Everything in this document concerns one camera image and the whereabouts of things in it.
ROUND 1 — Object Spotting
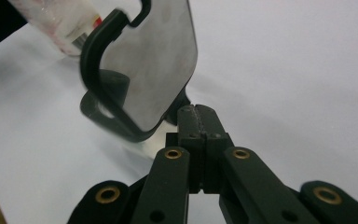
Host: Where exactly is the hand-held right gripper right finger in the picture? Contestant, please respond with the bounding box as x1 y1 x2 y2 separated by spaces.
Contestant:
196 105 321 224

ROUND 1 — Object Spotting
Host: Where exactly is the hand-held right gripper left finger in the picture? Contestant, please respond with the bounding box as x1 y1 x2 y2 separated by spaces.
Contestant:
130 105 204 224

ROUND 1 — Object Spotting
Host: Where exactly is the clear bag with red print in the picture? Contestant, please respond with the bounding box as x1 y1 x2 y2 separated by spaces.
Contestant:
7 0 103 58

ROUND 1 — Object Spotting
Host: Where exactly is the white table cover sheet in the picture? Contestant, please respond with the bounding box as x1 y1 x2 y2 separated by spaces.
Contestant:
0 0 358 224

